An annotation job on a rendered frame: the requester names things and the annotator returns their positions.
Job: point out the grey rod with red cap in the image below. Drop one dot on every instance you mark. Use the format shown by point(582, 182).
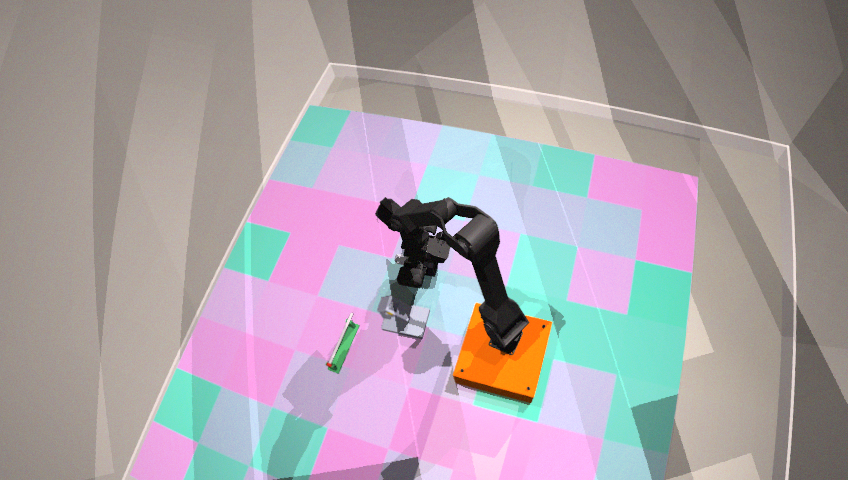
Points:
point(340, 340)

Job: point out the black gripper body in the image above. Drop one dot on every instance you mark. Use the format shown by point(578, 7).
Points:
point(413, 276)

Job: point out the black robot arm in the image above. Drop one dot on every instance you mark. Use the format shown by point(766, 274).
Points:
point(478, 241)

